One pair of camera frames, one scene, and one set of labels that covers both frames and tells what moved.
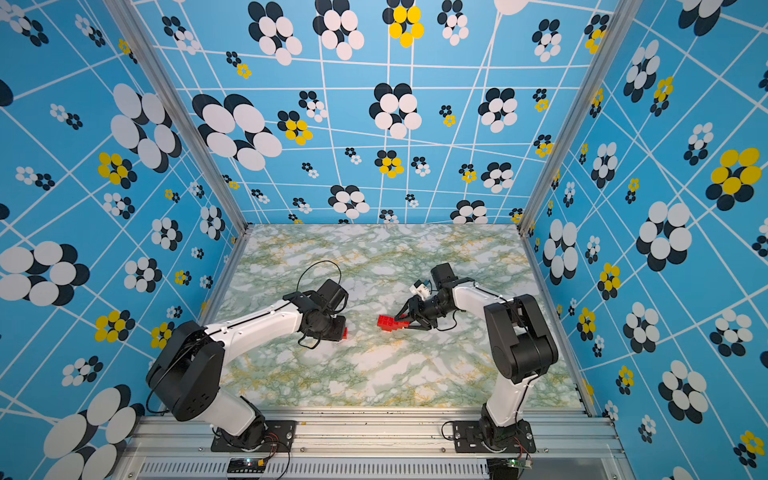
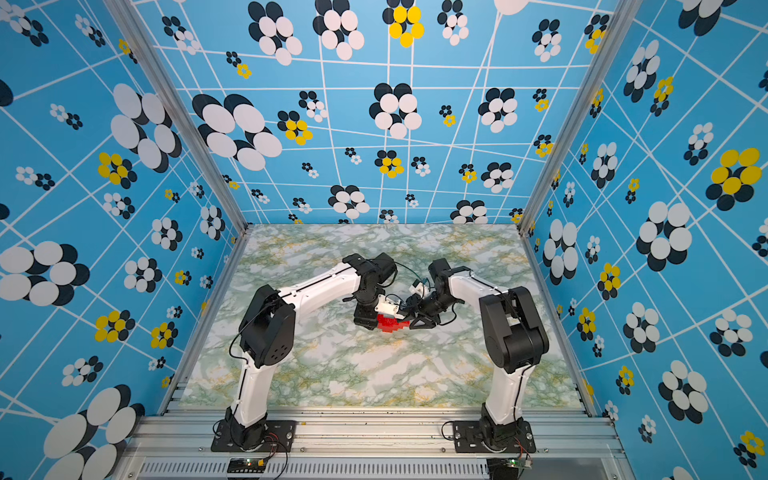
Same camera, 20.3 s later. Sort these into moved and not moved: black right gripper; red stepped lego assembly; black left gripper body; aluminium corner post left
Moved: black left gripper body
Not moved: red stepped lego assembly; black right gripper; aluminium corner post left
